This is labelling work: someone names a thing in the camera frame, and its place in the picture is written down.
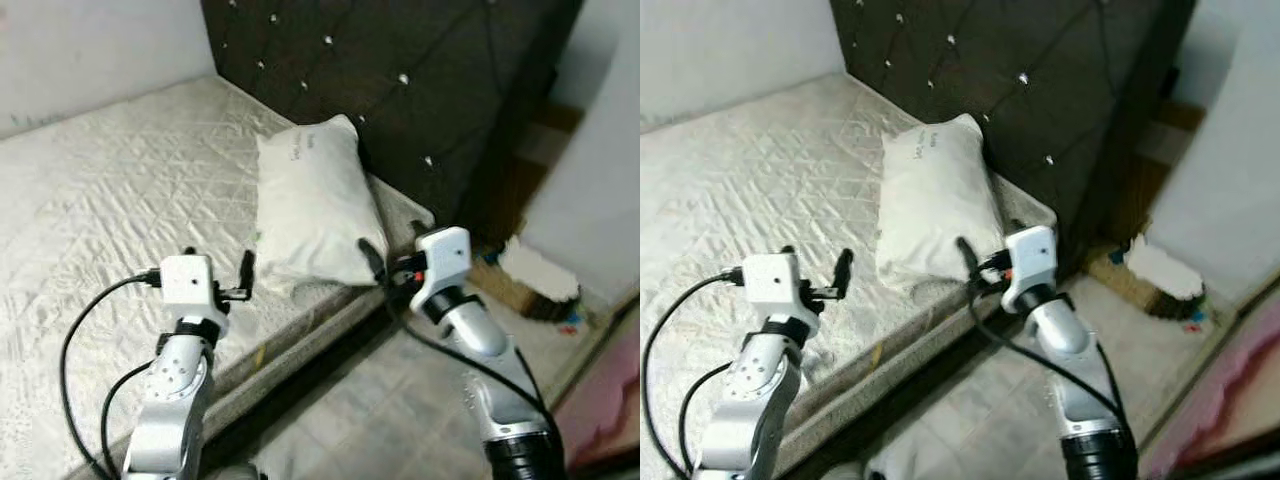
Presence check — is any white pillow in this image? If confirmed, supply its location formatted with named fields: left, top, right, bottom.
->
left=877, top=113, right=1009, bottom=291
left=255, top=114, right=391, bottom=291

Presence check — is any white quilted mattress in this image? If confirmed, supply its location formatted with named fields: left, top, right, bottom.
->
left=640, top=70, right=1059, bottom=480
left=0, top=75, right=436, bottom=480

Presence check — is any brown cardboard box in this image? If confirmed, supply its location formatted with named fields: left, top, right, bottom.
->
left=465, top=235, right=581, bottom=323
left=1085, top=240, right=1206, bottom=321

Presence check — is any white cardboard piece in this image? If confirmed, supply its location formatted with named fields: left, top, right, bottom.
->
left=497, top=237, right=581, bottom=301
left=1125, top=233, right=1206, bottom=301

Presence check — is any dark tufted headboard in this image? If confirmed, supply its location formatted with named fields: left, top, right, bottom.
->
left=828, top=0, right=1199, bottom=271
left=200, top=0, right=586, bottom=251

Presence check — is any pink patterned cloth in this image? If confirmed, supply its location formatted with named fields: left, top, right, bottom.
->
left=1140, top=285, right=1280, bottom=479
left=555, top=320, right=641, bottom=471

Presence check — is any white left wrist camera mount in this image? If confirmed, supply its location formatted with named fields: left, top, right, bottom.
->
left=160, top=255, right=229, bottom=321
left=743, top=252, right=823, bottom=319

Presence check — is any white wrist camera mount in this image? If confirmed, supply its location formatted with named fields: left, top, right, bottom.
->
left=160, top=255, right=229, bottom=321
left=743, top=252, right=823, bottom=319
left=1002, top=225, right=1059, bottom=313
left=410, top=227, right=473, bottom=316

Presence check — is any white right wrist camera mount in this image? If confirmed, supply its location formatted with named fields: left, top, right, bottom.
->
left=410, top=227, right=473, bottom=316
left=1002, top=225, right=1059, bottom=313

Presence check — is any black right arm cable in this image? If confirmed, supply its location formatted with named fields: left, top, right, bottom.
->
left=966, top=280, right=1138, bottom=441
left=383, top=288, right=553, bottom=425

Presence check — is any long black left arm cable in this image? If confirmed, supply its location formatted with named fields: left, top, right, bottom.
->
left=642, top=266, right=747, bottom=480
left=58, top=268, right=161, bottom=480

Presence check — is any short black left arm cable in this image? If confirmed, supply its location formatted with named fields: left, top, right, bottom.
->
left=679, top=360, right=739, bottom=479
left=99, top=362, right=159, bottom=480

